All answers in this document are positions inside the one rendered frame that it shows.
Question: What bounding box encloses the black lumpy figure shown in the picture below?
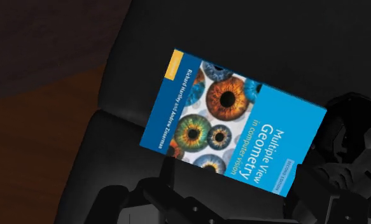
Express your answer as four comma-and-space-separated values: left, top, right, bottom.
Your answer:
303, 91, 371, 200

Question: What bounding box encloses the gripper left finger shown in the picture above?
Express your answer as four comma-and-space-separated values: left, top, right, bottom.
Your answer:
93, 156, 227, 224

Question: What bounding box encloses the blue book with eye pictures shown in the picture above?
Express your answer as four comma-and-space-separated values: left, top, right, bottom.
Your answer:
139, 48, 328, 198

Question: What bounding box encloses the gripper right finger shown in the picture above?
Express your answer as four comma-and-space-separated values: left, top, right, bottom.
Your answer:
283, 164, 371, 224

